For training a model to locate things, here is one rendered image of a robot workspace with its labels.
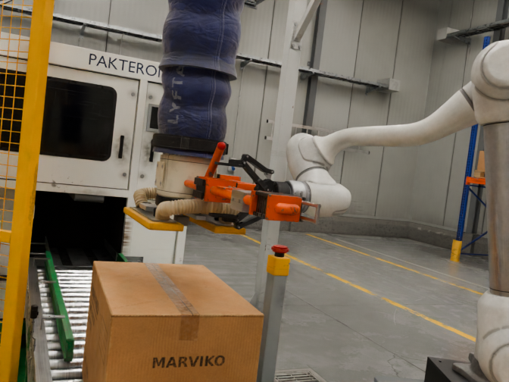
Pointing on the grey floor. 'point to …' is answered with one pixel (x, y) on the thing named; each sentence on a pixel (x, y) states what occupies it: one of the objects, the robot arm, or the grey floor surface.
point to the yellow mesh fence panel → (23, 181)
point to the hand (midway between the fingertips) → (217, 189)
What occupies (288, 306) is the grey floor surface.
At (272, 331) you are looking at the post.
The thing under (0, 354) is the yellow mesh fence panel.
